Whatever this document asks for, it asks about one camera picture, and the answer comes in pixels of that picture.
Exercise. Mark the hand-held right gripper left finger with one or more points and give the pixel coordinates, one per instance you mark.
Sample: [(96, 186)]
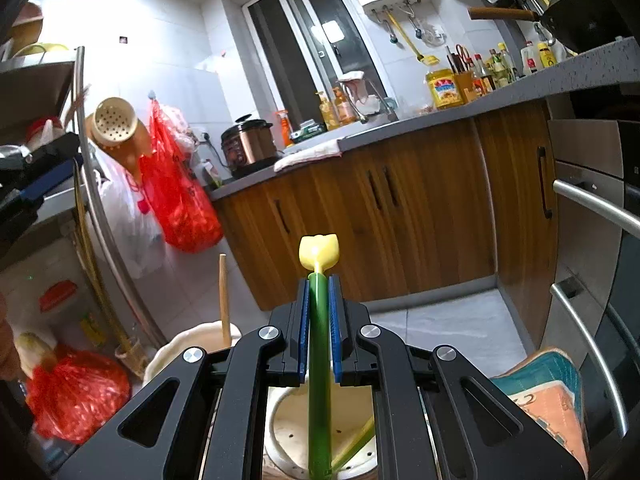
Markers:
[(302, 340)]

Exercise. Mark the wooden kitchen cabinets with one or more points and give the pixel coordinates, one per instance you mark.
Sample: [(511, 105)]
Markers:
[(425, 210)]

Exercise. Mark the white bottle with yellow label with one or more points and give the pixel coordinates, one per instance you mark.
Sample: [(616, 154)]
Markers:
[(547, 55)]

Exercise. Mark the yellow detergent bottle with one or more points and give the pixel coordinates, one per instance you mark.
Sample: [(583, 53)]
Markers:
[(325, 112)]

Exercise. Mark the glass sliding door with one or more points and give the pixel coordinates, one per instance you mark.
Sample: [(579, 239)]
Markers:
[(300, 60)]

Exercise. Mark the yellow knife block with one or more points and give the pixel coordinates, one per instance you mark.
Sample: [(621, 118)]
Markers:
[(465, 85)]

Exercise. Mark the stainless steel oven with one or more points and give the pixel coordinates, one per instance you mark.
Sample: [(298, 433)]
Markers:
[(595, 220)]

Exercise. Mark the white jug with red cap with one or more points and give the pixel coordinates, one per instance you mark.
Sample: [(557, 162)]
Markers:
[(55, 295)]

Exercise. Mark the orange detergent bottle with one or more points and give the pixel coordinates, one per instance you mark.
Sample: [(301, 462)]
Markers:
[(344, 107)]

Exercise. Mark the red mesh bag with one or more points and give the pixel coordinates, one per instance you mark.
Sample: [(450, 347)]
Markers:
[(75, 395)]

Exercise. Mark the orange spray bottle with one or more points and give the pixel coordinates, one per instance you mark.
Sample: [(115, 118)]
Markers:
[(284, 130)]

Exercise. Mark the white plastic bag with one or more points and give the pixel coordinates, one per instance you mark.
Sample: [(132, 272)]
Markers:
[(125, 220)]

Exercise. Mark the metal kitchen faucet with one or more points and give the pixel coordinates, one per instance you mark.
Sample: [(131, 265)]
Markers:
[(370, 102)]

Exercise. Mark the cream ceramic utensil holder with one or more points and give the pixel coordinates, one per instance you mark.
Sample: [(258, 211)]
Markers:
[(300, 445), (200, 342)]

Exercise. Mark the wooden chopstick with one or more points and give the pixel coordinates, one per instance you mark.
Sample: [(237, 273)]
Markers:
[(224, 300)]

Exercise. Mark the red plastic bag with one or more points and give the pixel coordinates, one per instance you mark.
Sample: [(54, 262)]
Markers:
[(175, 195)]

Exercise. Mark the green packet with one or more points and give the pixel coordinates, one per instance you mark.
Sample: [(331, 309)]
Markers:
[(307, 131)]

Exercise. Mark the printed mat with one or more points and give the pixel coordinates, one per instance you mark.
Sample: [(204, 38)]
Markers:
[(550, 400)]

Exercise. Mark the beige perforated ladle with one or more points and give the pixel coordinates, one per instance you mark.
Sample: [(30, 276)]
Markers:
[(115, 125)]

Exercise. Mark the white dish cloth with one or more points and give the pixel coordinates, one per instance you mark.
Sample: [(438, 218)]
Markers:
[(310, 152)]

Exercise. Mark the brown electric rice cooker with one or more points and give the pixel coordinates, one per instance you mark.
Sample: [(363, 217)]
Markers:
[(247, 145)]

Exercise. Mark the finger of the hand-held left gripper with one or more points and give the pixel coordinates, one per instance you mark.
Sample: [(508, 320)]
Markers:
[(55, 152), (50, 182)]

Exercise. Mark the stainless steel rack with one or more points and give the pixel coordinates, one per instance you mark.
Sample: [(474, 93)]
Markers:
[(100, 220)]

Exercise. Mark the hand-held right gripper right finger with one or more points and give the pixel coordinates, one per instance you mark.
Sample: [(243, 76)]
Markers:
[(335, 340)]

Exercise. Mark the green utensil with yellow tip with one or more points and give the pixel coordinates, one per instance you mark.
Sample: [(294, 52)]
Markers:
[(355, 442), (319, 360)]

